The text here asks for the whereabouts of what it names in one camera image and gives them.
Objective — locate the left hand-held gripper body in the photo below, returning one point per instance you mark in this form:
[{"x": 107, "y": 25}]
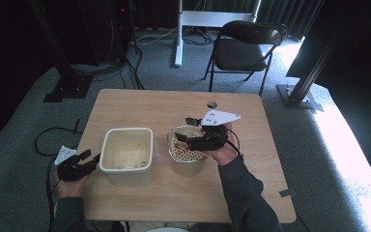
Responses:
[{"x": 74, "y": 169}]

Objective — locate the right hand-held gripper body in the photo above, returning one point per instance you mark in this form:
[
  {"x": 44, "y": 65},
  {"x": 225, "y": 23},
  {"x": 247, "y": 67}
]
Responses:
[{"x": 211, "y": 135}]

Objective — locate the cream plastic bin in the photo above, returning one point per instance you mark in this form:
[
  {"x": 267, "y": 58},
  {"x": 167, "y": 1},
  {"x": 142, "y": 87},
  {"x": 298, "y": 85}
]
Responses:
[{"x": 127, "y": 151}]

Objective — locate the person's left hand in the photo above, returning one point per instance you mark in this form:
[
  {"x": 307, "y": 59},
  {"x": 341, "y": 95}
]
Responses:
[{"x": 69, "y": 188}]

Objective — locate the person's right hand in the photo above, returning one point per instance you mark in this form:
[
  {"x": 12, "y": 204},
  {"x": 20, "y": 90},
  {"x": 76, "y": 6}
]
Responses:
[{"x": 227, "y": 153}]

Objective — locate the round table grommet hole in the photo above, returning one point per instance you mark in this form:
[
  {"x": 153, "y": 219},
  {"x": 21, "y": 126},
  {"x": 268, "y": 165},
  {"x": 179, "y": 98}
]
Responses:
[{"x": 212, "y": 104}]

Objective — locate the black metal stand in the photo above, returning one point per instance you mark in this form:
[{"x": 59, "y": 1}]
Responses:
[
  {"x": 69, "y": 83},
  {"x": 298, "y": 95}
]

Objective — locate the black folding chair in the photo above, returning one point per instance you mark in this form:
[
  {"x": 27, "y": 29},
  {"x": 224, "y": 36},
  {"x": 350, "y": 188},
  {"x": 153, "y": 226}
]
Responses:
[{"x": 240, "y": 53}]

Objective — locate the grey tape strip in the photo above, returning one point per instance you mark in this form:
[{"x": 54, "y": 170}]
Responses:
[{"x": 288, "y": 193}]

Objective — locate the black equipment case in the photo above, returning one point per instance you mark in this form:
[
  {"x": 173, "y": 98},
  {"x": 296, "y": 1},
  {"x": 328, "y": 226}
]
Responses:
[{"x": 106, "y": 32}]

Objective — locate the white desk frame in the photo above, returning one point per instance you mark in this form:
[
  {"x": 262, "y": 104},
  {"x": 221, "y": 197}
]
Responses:
[{"x": 206, "y": 18}]

